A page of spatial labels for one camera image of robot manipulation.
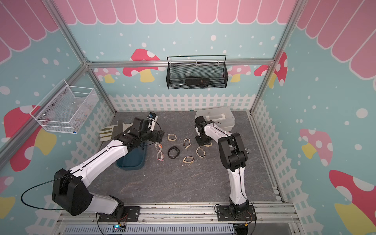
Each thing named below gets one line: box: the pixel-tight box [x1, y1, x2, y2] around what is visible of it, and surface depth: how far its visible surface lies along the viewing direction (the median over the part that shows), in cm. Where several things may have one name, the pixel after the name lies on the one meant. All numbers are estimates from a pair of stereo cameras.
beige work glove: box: [99, 120, 134, 142], surface depth 108 cm
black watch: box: [167, 145, 181, 160], surface depth 98 cm
